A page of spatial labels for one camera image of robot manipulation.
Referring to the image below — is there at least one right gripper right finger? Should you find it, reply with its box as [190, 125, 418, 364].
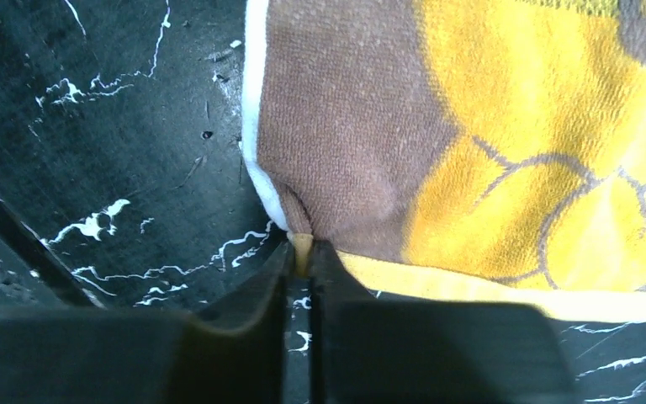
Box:
[309, 242, 577, 403]

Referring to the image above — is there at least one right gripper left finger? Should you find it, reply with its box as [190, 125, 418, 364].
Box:
[0, 242, 294, 403]

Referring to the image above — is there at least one yellow brown cloth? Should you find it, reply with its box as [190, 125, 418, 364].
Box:
[241, 1, 646, 322]

